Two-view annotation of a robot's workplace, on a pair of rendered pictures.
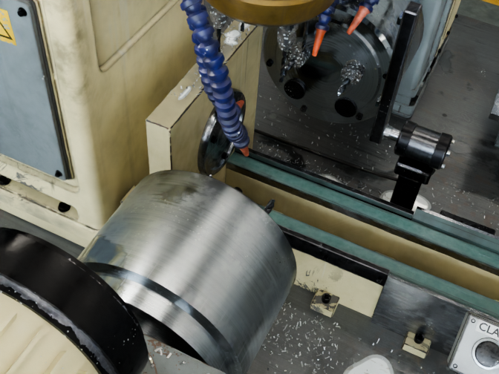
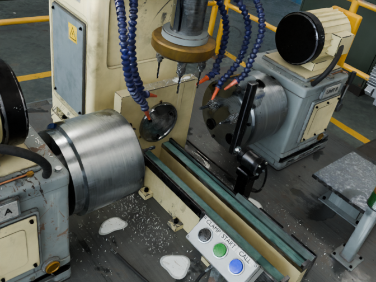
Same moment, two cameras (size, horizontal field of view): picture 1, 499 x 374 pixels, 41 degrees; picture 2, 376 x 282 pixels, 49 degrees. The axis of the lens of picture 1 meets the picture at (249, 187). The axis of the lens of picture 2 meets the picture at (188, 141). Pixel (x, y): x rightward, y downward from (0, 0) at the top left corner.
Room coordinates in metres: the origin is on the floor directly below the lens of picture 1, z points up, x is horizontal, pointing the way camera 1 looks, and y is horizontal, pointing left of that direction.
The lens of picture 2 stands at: (-0.22, -0.46, 1.76)
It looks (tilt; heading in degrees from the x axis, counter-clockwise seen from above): 35 degrees down; 21
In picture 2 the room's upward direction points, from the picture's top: 11 degrees clockwise
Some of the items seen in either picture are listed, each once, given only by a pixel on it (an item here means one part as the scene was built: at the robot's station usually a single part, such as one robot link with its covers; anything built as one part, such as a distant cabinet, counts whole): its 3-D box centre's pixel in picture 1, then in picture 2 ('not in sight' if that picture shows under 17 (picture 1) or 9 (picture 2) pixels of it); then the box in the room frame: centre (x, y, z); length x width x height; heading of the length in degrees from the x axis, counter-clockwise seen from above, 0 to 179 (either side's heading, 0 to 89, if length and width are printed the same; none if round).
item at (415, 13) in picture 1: (394, 79); (243, 120); (0.83, -0.21, 1.12); 0.04 x 0.03 x 0.26; 68
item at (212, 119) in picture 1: (223, 133); (159, 123); (0.78, 0.05, 1.02); 0.15 x 0.02 x 0.15; 158
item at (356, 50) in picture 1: (350, 32); (249, 107); (1.06, -0.16, 1.04); 0.41 x 0.25 x 0.25; 158
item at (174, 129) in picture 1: (189, 139); (146, 123); (0.81, 0.11, 0.97); 0.30 x 0.11 x 0.34; 158
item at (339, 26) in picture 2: not in sight; (315, 67); (1.33, -0.30, 1.16); 0.33 x 0.26 x 0.42; 158
